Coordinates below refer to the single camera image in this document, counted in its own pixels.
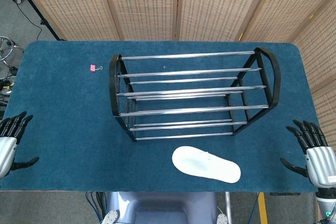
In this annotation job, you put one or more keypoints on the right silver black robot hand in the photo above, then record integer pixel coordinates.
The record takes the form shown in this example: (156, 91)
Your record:
(321, 166)

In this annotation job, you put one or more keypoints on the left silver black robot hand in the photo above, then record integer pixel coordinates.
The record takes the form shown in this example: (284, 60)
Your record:
(8, 153)

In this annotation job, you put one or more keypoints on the white slipper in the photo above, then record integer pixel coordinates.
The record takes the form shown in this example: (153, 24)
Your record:
(204, 163)

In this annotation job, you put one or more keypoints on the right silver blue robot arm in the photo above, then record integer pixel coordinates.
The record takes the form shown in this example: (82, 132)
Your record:
(326, 205)

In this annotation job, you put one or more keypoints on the black chrome shoe rack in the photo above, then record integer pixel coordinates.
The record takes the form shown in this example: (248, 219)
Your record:
(275, 77)

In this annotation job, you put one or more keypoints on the blue carpet table mat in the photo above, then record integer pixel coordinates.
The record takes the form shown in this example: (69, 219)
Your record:
(65, 129)

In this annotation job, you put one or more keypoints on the yellow floor tape strip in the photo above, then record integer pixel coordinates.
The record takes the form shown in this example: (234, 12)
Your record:
(263, 208)

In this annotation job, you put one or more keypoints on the white vertical pole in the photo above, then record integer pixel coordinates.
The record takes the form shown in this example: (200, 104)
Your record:
(227, 205)

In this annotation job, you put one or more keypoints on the chrome chair base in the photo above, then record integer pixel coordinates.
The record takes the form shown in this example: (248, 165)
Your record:
(5, 41)

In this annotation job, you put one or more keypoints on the pink binder clip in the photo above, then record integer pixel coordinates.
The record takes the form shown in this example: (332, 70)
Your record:
(92, 68)

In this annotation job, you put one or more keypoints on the black stand pole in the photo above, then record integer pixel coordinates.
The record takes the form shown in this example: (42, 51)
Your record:
(45, 22)

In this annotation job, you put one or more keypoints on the lilac robot torso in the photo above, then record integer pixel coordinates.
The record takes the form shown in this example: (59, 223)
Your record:
(162, 208)

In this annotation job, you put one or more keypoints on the woven bamboo folding screen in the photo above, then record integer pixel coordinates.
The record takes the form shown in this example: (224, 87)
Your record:
(147, 3)

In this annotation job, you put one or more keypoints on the silver perforated bracket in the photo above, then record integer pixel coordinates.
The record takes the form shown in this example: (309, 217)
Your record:
(222, 219)
(110, 218)

